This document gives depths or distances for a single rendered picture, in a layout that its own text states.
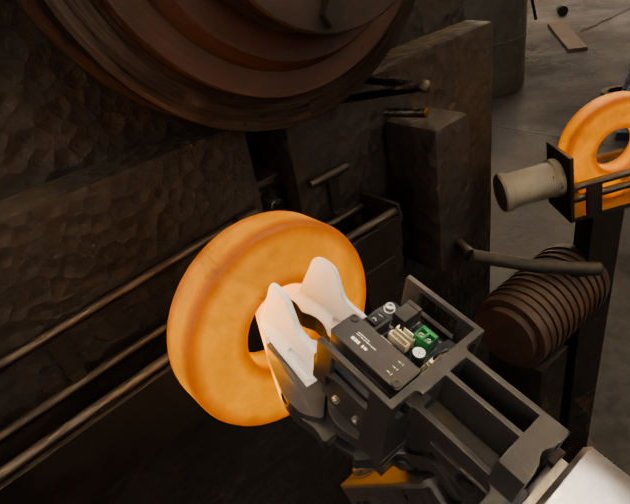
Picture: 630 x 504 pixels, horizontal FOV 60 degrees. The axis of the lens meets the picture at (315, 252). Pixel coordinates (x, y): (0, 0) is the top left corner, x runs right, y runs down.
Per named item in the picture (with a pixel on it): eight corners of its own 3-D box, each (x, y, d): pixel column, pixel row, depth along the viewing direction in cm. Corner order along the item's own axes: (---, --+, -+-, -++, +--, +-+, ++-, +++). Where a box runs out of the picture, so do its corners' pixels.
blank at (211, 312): (126, 289, 33) (149, 309, 31) (313, 172, 40) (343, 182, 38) (213, 442, 42) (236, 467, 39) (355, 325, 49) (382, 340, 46)
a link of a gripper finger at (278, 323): (256, 233, 36) (354, 317, 31) (260, 293, 40) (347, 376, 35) (216, 254, 34) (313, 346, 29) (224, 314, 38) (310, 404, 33)
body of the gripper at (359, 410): (404, 265, 31) (599, 410, 25) (386, 352, 37) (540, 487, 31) (303, 333, 28) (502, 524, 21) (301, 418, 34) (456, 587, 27)
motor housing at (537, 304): (471, 494, 113) (468, 288, 85) (530, 430, 124) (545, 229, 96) (528, 536, 104) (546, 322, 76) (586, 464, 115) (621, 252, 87)
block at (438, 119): (391, 254, 92) (377, 118, 80) (422, 234, 96) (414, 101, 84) (442, 276, 85) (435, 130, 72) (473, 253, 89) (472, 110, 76)
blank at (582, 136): (588, 207, 88) (599, 217, 85) (536, 145, 81) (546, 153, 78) (675, 140, 83) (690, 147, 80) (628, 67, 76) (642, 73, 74)
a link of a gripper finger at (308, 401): (305, 316, 36) (402, 406, 31) (305, 332, 37) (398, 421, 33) (247, 354, 34) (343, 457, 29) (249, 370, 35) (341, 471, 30)
